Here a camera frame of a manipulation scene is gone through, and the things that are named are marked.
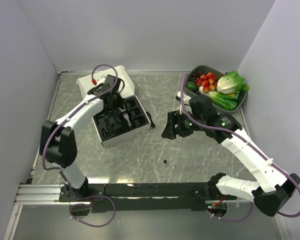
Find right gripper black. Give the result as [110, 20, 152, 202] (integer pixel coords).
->
[161, 109, 206, 140]

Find black silver hair trimmer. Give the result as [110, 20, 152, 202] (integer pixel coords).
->
[118, 105, 132, 128]

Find white box with black tray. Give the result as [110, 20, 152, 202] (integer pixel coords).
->
[76, 64, 151, 147]

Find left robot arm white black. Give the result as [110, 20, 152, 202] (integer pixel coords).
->
[39, 75, 124, 201]

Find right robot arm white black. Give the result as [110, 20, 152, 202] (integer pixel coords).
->
[161, 95, 300, 217]

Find green avocado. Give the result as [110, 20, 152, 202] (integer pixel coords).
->
[185, 81, 197, 92]

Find dark purple grapes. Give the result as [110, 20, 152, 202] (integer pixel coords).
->
[191, 71, 206, 84]

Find red strawberries cluster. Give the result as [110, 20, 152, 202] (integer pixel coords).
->
[196, 72, 218, 93]

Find bok choy vegetable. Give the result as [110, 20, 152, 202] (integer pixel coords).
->
[198, 86, 239, 111]

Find green white cabbage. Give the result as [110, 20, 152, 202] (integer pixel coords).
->
[216, 71, 250, 94]

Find dark grey food tray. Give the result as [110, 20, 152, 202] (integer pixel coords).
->
[184, 65, 250, 113]

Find black power cord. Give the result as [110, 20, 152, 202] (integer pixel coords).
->
[145, 111, 157, 130]

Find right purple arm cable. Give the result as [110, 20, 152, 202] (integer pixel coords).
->
[180, 72, 300, 218]

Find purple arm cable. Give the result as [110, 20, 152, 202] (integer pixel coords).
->
[41, 64, 120, 201]
[180, 72, 300, 218]

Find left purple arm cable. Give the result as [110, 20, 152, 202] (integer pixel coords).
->
[41, 64, 120, 201]

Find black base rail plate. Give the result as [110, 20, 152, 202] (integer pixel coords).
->
[58, 182, 238, 214]

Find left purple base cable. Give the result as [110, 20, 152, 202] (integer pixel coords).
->
[68, 194, 116, 228]

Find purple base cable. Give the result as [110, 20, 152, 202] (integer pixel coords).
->
[68, 194, 116, 228]
[206, 199, 254, 223]

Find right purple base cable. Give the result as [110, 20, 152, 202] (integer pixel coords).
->
[206, 199, 254, 223]

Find aluminium profile rail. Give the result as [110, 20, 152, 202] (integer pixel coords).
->
[14, 182, 66, 206]

